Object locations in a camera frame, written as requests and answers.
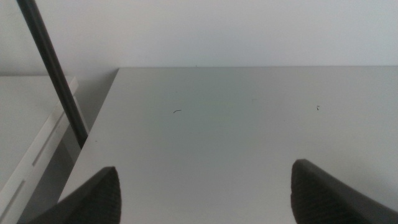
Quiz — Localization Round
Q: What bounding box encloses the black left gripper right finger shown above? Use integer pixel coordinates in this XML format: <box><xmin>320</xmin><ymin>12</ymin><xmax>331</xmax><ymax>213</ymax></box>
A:
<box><xmin>290</xmin><ymin>159</ymin><xmax>398</xmax><ymax>224</ymax></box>

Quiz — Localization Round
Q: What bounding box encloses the white side cabinet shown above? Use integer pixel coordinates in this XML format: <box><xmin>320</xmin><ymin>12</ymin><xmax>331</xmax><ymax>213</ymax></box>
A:
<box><xmin>0</xmin><ymin>75</ymin><xmax>90</xmax><ymax>224</ymax></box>

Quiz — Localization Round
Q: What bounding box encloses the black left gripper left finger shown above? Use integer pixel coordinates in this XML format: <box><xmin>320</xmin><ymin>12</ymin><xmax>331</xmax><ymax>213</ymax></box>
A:
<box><xmin>29</xmin><ymin>166</ymin><xmax>122</xmax><ymax>224</ymax></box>

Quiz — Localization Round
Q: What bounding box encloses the black slanted pole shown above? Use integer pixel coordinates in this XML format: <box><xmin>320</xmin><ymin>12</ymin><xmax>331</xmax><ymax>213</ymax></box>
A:
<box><xmin>16</xmin><ymin>0</ymin><xmax>90</xmax><ymax>149</ymax></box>

